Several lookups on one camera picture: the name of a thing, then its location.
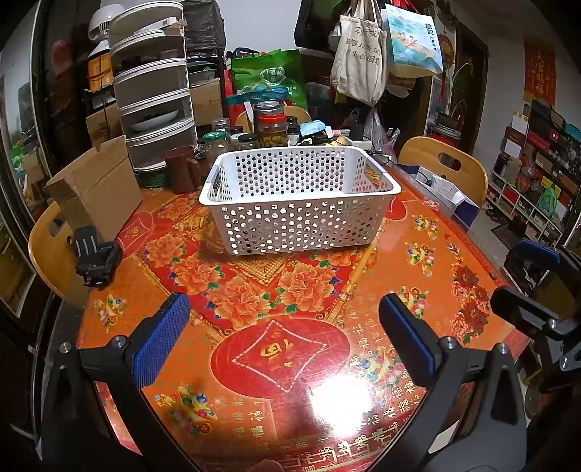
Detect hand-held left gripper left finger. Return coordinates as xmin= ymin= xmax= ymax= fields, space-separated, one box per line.
xmin=41 ymin=292 xmax=191 ymax=472

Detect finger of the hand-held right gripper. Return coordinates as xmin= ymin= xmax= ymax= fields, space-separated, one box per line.
xmin=489 ymin=285 xmax=581 ymax=395
xmin=511 ymin=238 xmax=581 ymax=277

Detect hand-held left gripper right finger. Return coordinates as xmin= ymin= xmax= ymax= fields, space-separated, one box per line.
xmin=379 ymin=293 xmax=529 ymax=472

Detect white perforated plastic basket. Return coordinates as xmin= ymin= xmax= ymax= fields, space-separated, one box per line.
xmin=199 ymin=145 xmax=402 ymax=257

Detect shelf with boxes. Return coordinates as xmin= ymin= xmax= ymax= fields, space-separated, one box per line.
xmin=483 ymin=97 xmax=581 ymax=248

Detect black phone holder clamp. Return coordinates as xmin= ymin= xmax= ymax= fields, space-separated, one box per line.
xmin=74 ymin=224 xmax=123 ymax=291

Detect white and blue paper bag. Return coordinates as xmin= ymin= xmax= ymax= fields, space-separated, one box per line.
xmin=399 ymin=163 xmax=481 ymax=232

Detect red floral tablecloth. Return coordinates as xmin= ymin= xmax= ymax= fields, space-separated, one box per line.
xmin=75 ymin=150 xmax=529 ymax=472

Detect open cardboard box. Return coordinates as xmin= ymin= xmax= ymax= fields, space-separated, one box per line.
xmin=44 ymin=135 xmax=143 ymax=243

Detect brown ceramic mug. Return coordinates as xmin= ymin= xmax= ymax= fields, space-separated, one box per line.
xmin=164 ymin=146 xmax=205 ymax=192

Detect green lid glass jar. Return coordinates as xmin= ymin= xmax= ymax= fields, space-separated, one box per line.
xmin=202 ymin=131 xmax=230 ymax=166

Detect clear plastic bag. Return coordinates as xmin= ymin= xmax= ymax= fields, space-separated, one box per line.
xmin=363 ymin=106 xmax=400 ymax=157

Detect small cardboard box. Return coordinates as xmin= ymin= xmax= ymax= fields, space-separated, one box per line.
xmin=85 ymin=102 xmax=123 ymax=150

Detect red lid glass jar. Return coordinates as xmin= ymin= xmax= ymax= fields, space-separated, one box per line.
xmin=253 ymin=101 xmax=288 ymax=148

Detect brown cardboard box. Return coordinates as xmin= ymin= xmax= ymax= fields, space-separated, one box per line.
xmin=188 ymin=77 xmax=225 ymax=128

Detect blue printed paper bag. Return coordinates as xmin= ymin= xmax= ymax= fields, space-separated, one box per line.
xmin=381 ymin=2 xmax=444 ymax=78

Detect tiered food storage stack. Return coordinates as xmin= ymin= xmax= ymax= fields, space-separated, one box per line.
xmin=109 ymin=0 xmax=198 ymax=173

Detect beige canvas tote bag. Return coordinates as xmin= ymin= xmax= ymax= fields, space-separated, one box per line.
xmin=330 ymin=0 xmax=389 ymax=106

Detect orange box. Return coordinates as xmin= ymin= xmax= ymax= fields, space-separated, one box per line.
xmin=87 ymin=50 xmax=114 ymax=91

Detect green shopping bag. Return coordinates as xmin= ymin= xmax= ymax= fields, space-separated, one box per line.
xmin=231 ymin=49 xmax=309 ymax=112

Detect black plastic bags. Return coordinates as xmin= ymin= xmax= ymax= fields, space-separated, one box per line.
xmin=182 ymin=0 xmax=227 ymax=57

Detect white desk fan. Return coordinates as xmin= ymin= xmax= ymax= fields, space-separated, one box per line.
xmin=88 ymin=4 xmax=125 ymax=44

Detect black hanging bag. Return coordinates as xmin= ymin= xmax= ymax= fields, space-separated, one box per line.
xmin=294 ymin=0 xmax=346 ymax=53

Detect red wall poster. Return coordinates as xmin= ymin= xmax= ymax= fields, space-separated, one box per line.
xmin=523 ymin=43 xmax=557 ymax=107

